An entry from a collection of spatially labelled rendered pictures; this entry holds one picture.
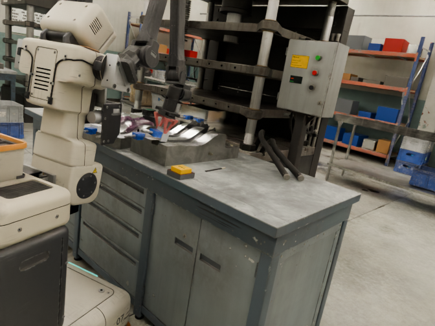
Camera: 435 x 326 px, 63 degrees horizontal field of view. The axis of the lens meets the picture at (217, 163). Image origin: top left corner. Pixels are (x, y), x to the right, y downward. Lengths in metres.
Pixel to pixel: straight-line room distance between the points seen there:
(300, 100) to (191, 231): 1.04
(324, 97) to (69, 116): 1.31
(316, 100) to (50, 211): 1.47
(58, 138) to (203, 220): 0.62
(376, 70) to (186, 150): 6.96
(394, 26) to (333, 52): 6.32
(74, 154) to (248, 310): 0.84
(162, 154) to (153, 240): 0.40
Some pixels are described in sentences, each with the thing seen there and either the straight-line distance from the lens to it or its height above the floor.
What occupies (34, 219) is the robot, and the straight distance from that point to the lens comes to 1.12.
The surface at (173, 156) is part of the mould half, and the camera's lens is 1.54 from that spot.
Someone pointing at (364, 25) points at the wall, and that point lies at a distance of 8.56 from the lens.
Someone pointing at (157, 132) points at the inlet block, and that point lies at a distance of 1.54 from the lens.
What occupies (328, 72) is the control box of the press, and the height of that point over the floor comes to 1.31.
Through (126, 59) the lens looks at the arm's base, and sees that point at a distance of 1.26.
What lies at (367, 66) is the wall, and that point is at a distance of 8.36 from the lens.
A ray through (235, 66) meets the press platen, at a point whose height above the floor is 1.27.
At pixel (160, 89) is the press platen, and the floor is 1.02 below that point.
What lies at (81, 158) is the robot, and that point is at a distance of 1.39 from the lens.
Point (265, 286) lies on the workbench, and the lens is 1.26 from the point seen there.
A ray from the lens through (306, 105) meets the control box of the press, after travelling 2.08.
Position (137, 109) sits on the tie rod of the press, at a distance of 2.95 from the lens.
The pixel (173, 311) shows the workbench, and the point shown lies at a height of 0.19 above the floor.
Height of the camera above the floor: 1.23
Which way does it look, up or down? 14 degrees down
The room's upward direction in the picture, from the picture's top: 9 degrees clockwise
